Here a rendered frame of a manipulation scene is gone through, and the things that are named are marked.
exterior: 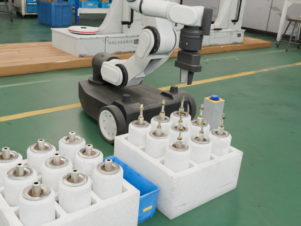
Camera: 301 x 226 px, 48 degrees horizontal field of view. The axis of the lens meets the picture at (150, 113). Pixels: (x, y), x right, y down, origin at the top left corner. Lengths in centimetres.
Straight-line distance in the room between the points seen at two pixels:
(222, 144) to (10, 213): 82
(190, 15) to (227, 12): 376
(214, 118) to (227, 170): 31
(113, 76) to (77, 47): 135
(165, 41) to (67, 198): 101
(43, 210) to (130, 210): 30
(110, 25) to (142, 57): 192
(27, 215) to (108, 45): 266
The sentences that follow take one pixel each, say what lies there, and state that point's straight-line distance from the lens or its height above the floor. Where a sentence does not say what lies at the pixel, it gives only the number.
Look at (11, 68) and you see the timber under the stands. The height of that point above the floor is 6.
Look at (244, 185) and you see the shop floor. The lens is 162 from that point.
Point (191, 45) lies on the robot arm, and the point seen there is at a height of 61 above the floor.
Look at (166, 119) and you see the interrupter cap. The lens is 151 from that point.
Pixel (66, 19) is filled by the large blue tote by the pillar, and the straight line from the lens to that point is 586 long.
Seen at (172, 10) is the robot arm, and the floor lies 72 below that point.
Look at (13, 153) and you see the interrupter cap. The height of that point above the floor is 25.
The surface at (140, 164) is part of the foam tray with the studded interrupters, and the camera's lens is 137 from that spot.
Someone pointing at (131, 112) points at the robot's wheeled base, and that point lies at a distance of 175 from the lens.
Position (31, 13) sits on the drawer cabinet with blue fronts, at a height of 8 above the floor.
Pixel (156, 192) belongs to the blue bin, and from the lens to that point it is 126.
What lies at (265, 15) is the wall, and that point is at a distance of 701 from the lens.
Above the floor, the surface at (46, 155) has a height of 24.
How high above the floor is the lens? 82
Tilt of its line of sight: 21 degrees down
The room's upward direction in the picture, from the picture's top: 5 degrees clockwise
